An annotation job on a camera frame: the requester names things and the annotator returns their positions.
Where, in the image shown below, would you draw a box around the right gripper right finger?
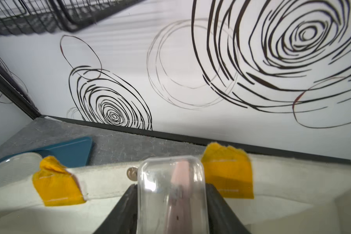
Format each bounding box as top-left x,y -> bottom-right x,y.
206,183 -> 251,234

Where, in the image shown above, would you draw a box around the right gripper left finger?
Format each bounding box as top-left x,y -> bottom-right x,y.
94,184 -> 138,234

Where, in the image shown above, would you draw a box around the clear case pink compass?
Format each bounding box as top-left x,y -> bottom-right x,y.
137,156 -> 209,234

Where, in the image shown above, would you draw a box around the canvas tote bag yellow handles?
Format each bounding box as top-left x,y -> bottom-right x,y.
0,154 -> 351,234

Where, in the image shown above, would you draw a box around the teal tray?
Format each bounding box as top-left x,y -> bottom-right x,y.
0,136 -> 94,168

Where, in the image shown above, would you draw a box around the grey round plate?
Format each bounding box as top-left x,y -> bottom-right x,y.
0,152 -> 43,188

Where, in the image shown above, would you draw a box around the black wire basket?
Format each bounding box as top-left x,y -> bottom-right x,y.
0,0 -> 139,36

